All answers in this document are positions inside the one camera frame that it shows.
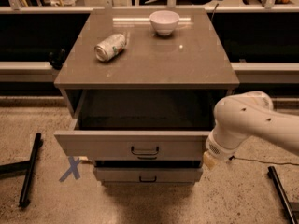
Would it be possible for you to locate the grey top drawer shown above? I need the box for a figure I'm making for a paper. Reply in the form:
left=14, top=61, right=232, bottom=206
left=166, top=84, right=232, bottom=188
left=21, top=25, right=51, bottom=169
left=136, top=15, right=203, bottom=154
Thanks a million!
left=54, top=119, right=209, bottom=161

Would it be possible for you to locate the grey drawer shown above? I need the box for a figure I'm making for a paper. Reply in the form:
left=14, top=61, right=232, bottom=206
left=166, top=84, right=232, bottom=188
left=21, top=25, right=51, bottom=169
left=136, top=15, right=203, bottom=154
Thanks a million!
left=54, top=119, right=209, bottom=161
left=93, top=161, right=203, bottom=183

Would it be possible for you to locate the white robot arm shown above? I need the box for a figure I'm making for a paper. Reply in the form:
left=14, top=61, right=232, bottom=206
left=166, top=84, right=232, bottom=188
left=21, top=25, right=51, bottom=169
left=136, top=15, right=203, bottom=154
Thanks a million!
left=203, top=91, right=299, bottom=169

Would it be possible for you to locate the grey drawer cabinet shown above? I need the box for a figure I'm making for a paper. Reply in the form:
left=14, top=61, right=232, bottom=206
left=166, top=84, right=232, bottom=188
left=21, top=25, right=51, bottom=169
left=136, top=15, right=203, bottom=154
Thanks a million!
left=53, top=8, right=240, bottom=186

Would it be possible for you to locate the black right floor stand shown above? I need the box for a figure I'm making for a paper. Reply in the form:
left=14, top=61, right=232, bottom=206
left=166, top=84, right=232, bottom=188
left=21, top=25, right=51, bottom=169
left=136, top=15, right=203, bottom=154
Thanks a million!
left=268, top=166, right=299, bottom=224

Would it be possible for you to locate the blue tape cross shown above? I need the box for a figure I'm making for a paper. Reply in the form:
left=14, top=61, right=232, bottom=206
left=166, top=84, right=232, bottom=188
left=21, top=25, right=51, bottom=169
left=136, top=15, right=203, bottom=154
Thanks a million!
left=59, top=156, right=80, bottom=182

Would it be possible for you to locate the white ceramic bowl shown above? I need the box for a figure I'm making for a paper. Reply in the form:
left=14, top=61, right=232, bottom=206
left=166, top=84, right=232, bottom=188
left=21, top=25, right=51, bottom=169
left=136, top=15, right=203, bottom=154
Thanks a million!
left=149, top=10, right=179, bottom=36

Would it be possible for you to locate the crushed white soda can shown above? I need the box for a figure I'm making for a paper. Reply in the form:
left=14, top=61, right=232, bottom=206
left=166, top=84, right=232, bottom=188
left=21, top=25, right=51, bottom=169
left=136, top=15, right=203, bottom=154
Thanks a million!
left=94, top=34, right=126, bottom=62

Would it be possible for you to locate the black floor cable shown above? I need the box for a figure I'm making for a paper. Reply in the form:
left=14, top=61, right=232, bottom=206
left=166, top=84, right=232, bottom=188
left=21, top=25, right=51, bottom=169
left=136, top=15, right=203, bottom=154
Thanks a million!
left=229, top=155, right=299, bottom=166

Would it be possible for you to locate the black drawer handle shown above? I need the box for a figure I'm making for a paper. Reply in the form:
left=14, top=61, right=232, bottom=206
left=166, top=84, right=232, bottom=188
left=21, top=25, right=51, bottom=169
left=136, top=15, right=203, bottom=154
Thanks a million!
left=131, top=146, right=159, bottom=156
left=139, top=176, right=157, bottom=183

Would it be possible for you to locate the black top drawer handle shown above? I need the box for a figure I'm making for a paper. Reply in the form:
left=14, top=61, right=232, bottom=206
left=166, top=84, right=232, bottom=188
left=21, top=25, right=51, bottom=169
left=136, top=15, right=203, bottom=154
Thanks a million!
left=131, top=146, right=159, bottom=156

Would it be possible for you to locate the black clamp on rail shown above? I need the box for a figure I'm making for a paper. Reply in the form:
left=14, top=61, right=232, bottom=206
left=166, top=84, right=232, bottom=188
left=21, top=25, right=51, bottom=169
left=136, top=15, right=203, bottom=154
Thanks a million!
left=49, top=49, right=66, bottom=70

